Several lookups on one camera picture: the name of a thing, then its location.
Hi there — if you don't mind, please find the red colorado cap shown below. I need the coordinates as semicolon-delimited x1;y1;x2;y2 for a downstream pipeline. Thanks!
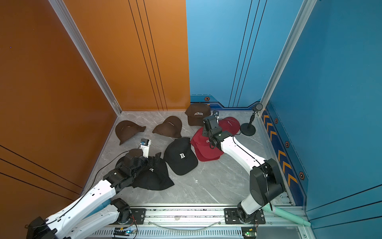
195;146;224;162
191;127;217;149

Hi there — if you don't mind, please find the red Colorado cap front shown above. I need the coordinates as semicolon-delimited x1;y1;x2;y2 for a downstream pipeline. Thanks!
195;146;224;162

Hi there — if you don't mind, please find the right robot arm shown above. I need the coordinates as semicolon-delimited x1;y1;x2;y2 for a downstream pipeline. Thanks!
203;116;286;224

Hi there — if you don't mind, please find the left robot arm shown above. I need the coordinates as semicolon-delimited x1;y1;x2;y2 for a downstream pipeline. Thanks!
26;153;161;239

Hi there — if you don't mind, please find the black cap under left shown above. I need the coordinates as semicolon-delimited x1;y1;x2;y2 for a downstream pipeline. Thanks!
115;155;131;171

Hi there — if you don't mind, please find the black cap front left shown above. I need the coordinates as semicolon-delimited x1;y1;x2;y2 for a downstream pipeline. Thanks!
131;158;175;191

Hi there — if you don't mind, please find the black R cap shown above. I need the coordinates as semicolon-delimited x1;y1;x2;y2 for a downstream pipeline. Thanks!
164;137;199;176

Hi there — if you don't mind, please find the brown Colorado cap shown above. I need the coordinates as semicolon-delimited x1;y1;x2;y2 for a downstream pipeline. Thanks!
185;103;211;126

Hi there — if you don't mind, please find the brown cap middle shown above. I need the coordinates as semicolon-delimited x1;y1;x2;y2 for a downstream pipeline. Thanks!
152;116;183;138

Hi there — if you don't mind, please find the black microphone stand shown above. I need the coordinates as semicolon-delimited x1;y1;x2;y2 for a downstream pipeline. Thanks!
240;102;263;136

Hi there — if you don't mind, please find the brown cap far left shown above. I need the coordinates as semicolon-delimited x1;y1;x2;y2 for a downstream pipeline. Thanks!
115;120;146;145

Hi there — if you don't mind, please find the left circuit board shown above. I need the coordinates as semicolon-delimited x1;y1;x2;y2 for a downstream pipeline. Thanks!
112;228;136;238

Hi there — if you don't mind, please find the circuit board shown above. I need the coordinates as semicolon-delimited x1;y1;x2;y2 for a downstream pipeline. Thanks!
112;228;136;238
241;227;257;239

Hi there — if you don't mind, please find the right circuit board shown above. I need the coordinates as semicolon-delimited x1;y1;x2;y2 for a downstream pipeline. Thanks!
241;227;257;239

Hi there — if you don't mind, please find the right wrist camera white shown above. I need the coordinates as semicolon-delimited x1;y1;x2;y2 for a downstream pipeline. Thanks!
212;111;219;118

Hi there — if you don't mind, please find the blue foam handle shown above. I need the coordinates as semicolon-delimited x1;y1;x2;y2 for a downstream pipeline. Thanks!
86;199;111;218

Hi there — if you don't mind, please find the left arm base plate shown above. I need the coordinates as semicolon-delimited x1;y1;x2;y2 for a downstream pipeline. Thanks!
117;208;146;225

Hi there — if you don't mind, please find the aluminium front rail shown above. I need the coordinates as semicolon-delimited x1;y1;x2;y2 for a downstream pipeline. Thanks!
73;205;315;239

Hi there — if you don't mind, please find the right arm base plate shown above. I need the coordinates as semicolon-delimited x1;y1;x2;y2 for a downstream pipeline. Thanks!
224;208;266;225

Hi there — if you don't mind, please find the green foam handle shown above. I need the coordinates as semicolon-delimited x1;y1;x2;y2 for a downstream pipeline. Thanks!
262;204;311;227

